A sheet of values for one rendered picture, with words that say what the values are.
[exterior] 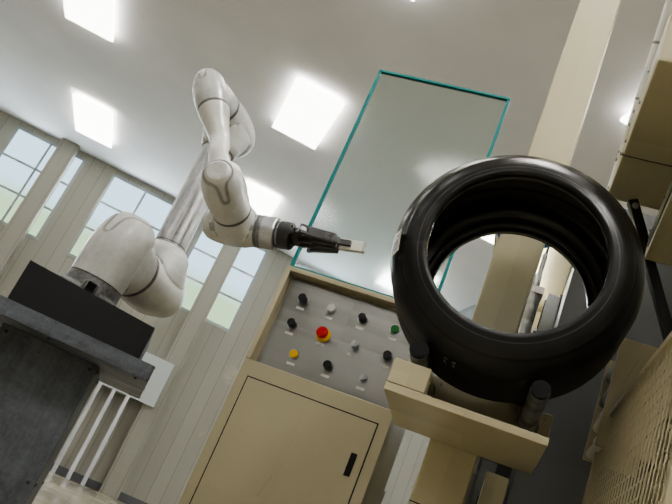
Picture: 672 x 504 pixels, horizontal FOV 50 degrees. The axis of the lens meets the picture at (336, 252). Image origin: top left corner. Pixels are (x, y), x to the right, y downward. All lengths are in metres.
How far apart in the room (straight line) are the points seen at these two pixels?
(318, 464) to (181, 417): 9.91
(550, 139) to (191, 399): 10.36
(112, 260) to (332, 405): 0.88
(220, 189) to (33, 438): 0.74
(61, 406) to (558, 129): 1.66
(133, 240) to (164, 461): 10.27
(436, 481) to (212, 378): 10.48
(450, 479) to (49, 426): 1.01
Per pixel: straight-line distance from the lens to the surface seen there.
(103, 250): 2.02
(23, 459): 1.91
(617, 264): 1.75
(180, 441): 12.22
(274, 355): 2.56
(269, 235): 1.91
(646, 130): 2.01
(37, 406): 1.91
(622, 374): 2.03
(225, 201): 1.82
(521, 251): 2.20
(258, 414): 2.46
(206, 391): 12.31
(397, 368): 1.67
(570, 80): 2.56
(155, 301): 2.17
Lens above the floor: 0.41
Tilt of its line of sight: 22 degrees up
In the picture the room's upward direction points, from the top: 24 degrees clockwise
